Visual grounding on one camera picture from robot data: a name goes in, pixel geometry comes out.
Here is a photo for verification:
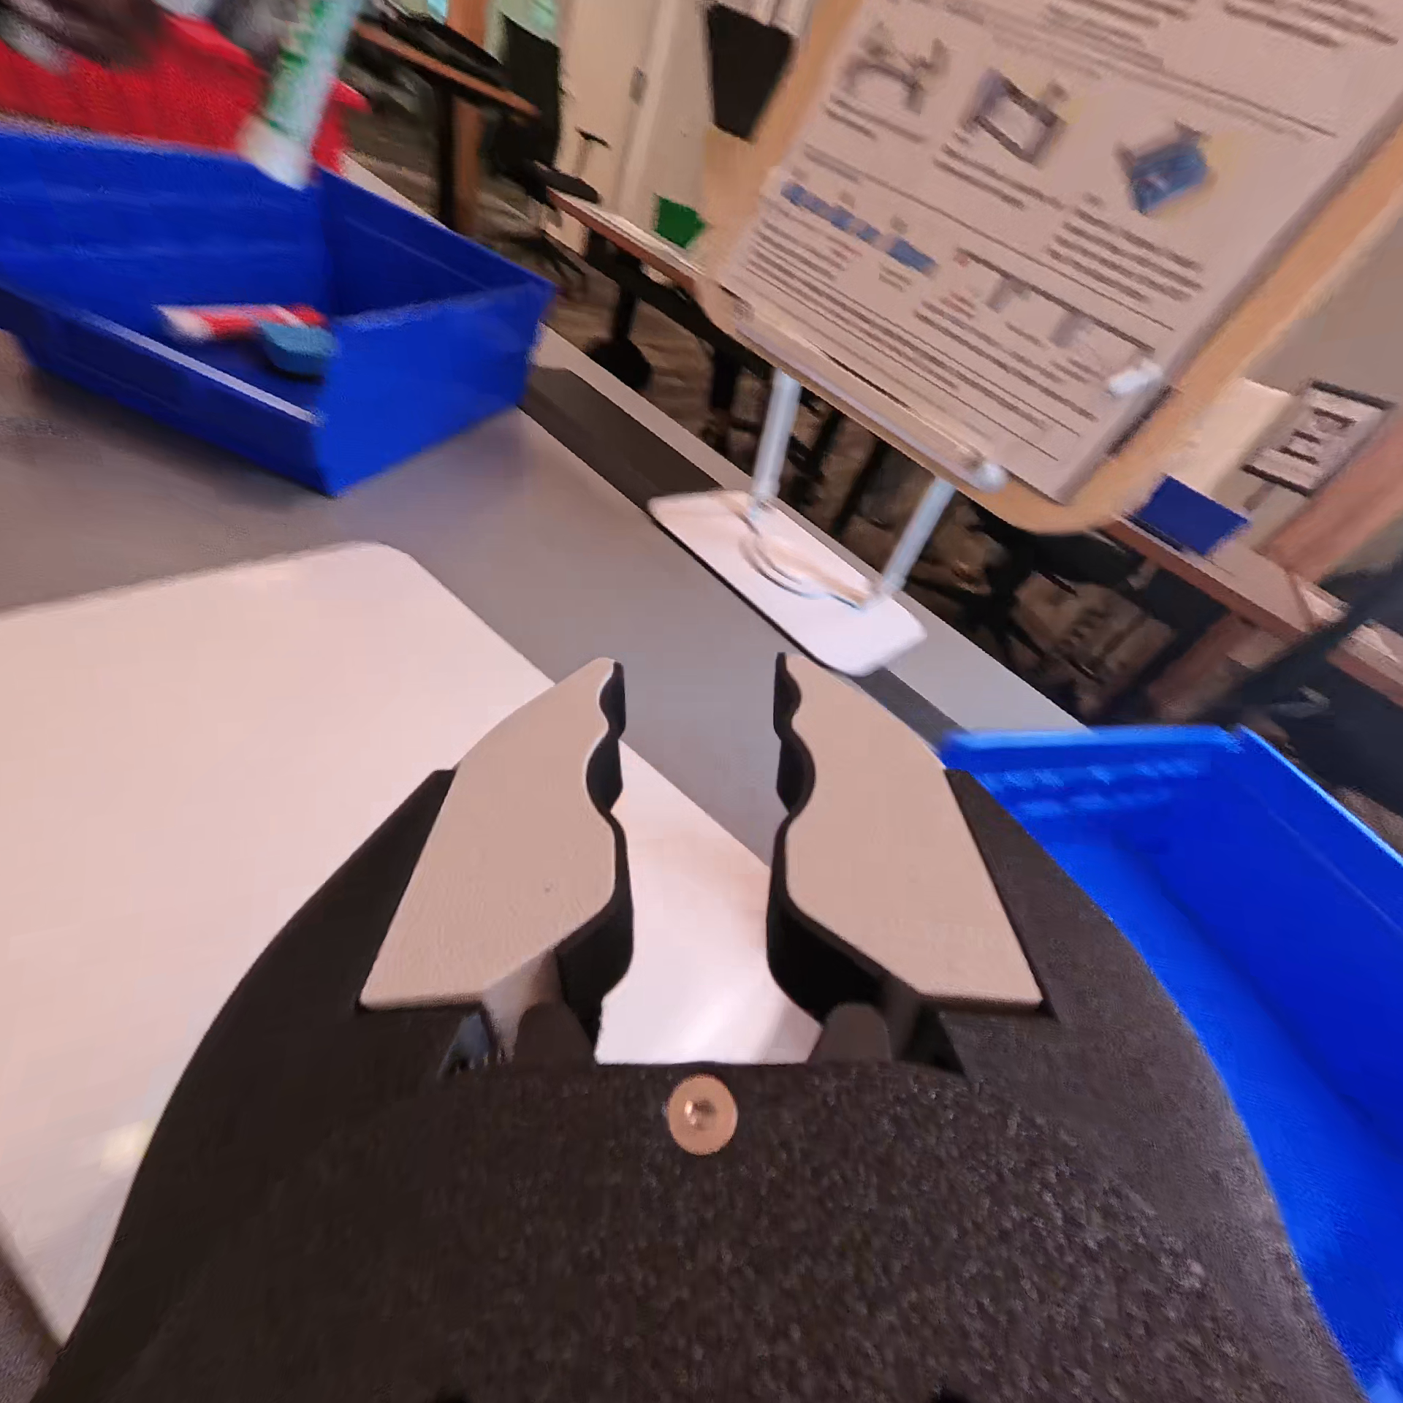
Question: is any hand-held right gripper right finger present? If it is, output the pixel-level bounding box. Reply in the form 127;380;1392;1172
764;651;1048;1020

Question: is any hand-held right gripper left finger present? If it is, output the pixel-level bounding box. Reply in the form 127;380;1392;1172
361;658;639;1017

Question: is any white whiteboard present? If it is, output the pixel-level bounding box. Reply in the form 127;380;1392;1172
0;542;824;1342

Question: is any blue plastic bin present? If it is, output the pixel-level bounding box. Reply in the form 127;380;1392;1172
0;121;557;497
939;724;1403;1392

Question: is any blue whiteboard eraser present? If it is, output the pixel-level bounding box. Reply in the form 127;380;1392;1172
246;320;341;382

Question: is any red dry-erase marker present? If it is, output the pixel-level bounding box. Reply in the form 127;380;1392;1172
159;303;331;345

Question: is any green dry-erase marker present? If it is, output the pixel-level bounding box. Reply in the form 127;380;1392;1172
238;0;368;187

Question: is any printed instruction sheet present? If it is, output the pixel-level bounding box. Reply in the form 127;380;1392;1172
714;0;1403;501

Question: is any black office chair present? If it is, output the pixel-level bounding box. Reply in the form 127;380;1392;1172
488;18;660;395

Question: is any wooden desk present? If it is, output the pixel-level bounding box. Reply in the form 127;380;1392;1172
351;18;542;233

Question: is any red plastic bin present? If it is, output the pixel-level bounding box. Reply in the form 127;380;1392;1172
0;33;353;172

